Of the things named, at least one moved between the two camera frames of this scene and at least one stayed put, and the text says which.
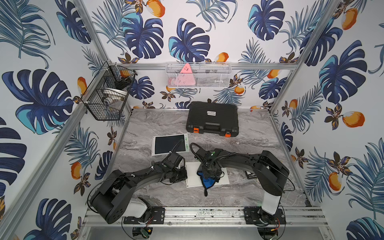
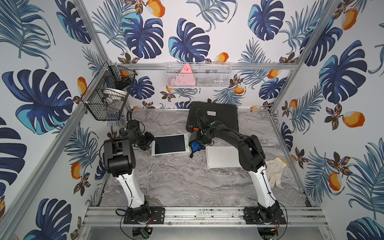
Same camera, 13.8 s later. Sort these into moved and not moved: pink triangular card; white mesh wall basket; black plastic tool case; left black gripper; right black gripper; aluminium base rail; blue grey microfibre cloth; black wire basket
Moved: right black gripper; left black gripper; blue grey microfibre cloth
Not moved: white mesh wall basket; aluminium base rail; black plastic tool case; black wire basket; pink triangular card
